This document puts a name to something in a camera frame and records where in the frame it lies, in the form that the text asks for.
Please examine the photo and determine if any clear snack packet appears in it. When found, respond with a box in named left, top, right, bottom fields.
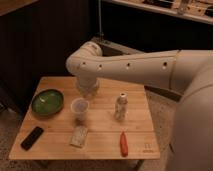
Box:
left=70, top=126, right=88, bottom=148

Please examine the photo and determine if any small plastic bottle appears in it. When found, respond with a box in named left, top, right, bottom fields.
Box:
left=115, top=93, right=128, bottom=121

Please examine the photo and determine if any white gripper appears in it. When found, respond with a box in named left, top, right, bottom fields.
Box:
left=76, top=78, right=99, bottom=98

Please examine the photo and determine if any clear plastic cup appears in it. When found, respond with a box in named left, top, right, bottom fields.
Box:
left=71, top=98, right=89, bottom=122

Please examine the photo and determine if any black remote control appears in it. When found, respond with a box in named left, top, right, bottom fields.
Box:
left=21, top=127, right=44, bottom=150

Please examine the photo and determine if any vertical metal pole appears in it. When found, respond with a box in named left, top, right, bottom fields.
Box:
left=98, top=0, right=103, bottom=42

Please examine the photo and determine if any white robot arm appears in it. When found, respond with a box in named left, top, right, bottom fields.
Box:
left=66, top=41, right=213, bottom=171

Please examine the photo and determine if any green ceramic bowl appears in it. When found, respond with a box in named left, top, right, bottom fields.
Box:
left=31, top=89, right=64, bottom=117

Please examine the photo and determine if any orange carrot toy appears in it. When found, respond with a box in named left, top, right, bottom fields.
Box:
left=120, top=132, right=128, bottom=157

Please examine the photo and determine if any wooden low table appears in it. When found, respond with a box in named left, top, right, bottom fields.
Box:
left=9, top=77, right=160, bottom=160

